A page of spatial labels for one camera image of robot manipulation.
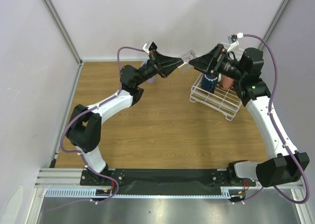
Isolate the white wire dish rack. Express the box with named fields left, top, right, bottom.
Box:
left=189, top=41, right=247, bottom=122

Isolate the pink mug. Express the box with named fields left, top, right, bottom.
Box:
left=220, top=75, right=234, bottom=91

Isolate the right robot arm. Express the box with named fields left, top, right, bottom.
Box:
left=189, top=44, right=310, bottom=188

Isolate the clear glass cup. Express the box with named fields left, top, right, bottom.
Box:
left=178, top=50, right=196, bottom=73

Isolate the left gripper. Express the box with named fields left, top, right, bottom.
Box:
left=134, top=51, right=183, bottom=87

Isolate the lilac plastic tumbler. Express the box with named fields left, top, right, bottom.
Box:
left=141, top=60, right=156, bottom=84

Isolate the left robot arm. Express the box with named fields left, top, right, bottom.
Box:
left=65, top=50, right=184, bottom=185

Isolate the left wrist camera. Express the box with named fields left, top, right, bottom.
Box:
left=142, top=41, right=158, bottom=55

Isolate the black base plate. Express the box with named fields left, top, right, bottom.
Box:
left=80, top=168, right=256, bottom=197

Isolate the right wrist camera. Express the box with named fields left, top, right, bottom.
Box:
left=227, top=32, right=244, bottom=53

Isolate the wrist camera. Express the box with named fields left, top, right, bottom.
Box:
left=227, top=32, right=244, bottom=53
left=142, top=41, right=158, bottom=55

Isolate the large dark blue mug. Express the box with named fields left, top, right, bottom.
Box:
left=200, top=74, right=218, bottom=94

